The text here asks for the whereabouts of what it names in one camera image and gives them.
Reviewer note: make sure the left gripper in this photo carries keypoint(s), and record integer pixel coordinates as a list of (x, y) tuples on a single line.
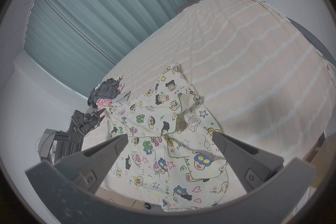
[(92, 122)]

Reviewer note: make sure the bed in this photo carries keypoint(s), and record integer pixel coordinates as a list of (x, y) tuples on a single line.
[(249, 47)]

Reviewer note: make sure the black cabinet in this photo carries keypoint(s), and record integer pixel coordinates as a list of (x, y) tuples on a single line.
[(67, 148)]

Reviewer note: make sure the white printed pyjama top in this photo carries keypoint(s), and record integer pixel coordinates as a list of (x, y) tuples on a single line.
[(170, 144)]

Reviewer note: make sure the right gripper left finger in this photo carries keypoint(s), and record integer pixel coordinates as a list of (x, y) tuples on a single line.
[(99, 157)]

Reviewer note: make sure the pile of clothes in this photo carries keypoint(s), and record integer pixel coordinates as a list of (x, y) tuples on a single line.
[(107, 91)]

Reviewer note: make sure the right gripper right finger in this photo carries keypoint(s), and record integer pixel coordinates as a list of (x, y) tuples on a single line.
[(241, 160)]

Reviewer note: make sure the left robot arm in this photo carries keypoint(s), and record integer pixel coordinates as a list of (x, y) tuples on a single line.
[(47, 141)]

